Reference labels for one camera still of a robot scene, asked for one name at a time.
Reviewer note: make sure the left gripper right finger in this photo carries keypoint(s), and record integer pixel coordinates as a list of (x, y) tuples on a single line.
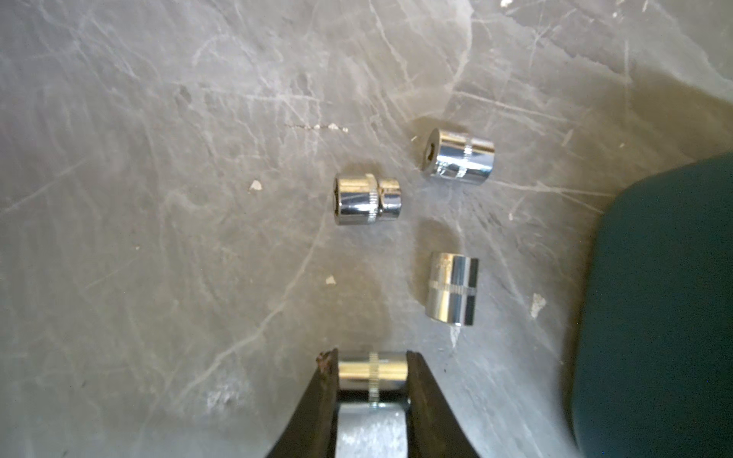
[(432, 428)]

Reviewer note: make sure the teal plastic storage box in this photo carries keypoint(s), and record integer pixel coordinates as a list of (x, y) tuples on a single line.
[(653, 368)]

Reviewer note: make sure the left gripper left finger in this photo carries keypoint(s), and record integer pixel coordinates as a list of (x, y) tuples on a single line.
[(311, 431)]

